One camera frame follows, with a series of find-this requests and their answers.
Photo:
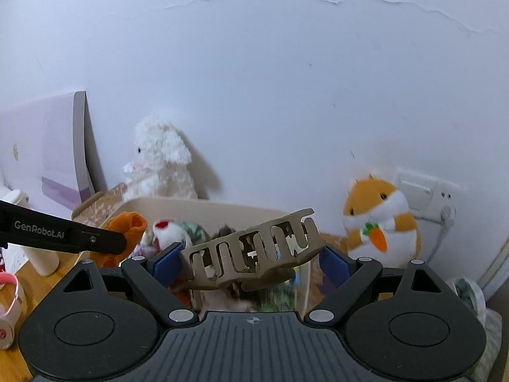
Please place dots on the white chicken plush toy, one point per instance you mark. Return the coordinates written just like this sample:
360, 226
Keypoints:
127, 223

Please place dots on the wooden desktop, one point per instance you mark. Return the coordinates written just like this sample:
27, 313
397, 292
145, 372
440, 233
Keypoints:
35, 286

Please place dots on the brown fuzzy hair accessory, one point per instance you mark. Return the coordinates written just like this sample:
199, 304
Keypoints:
224, 231

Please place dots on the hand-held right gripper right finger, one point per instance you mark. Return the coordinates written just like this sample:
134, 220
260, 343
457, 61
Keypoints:
334, 266

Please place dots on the white and red headphones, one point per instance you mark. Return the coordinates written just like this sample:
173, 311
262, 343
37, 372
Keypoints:
12, 322

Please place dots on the beige hair claw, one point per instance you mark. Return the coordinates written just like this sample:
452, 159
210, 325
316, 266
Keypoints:
246, 262

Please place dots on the white wall socket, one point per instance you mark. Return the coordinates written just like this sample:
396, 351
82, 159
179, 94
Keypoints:
417, 195

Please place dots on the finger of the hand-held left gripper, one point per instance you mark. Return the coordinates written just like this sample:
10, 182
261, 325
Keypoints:
113, 242

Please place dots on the white lamb plush toy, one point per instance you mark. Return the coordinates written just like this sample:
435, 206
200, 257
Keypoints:
159, 159

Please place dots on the green scrunchie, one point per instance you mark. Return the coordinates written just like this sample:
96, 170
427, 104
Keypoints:
195, 232

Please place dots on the beige plastic storage bin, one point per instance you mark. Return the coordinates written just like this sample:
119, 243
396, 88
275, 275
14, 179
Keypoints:
199, 207

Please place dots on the orange hamster plush toy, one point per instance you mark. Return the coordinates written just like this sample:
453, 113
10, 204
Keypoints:
381, 207

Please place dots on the white thermos bottle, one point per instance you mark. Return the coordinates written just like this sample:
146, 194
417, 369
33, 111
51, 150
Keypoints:
43, 262

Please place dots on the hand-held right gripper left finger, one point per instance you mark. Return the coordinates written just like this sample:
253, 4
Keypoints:
165, 264

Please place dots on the white and purple headboard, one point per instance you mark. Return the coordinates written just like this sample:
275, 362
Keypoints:
47, 147

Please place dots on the white door frame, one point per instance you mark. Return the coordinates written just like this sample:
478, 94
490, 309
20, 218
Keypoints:
497, 270

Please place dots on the grey-green clothing pile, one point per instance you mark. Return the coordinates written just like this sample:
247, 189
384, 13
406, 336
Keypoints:
473, 298

